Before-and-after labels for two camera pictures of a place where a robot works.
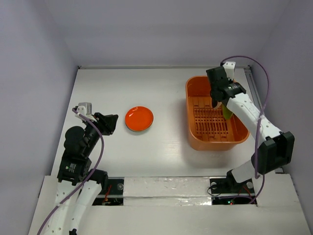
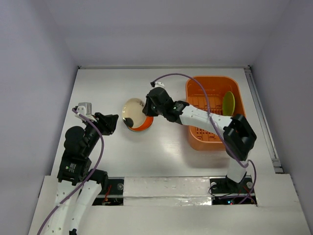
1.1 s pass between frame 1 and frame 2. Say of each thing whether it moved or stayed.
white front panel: stayed
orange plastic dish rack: stayed
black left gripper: stayed
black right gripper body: moved
